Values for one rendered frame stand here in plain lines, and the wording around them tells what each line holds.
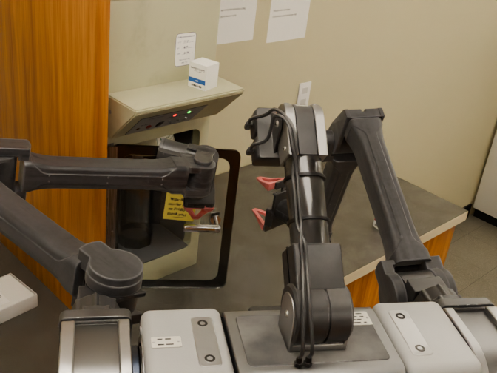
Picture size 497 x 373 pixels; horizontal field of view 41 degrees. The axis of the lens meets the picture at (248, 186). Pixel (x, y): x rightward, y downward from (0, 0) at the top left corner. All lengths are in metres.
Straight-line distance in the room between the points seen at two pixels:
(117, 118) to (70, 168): 0.28
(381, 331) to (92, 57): 0.82
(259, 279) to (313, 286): 1.15
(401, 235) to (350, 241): 1.06
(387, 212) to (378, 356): 0.39
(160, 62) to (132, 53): 0.09
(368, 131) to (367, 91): 1.83
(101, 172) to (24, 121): 0.48
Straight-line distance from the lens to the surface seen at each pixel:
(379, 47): 3.04
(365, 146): 1.23
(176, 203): 1.63
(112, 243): 1.69
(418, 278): 1.07
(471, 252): 4.27
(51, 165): 1.25
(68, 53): 1.46
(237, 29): 2.34
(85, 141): 1.47
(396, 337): 0.85
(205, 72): 1.57
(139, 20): 1.52
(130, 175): 1.28
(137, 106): 1.46
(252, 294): 1.86
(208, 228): 1.62
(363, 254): 2.13
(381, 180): 1.19
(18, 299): 1.76
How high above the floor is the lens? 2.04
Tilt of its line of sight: 27 degrees down
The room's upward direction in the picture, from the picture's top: 7 degrees clockwise
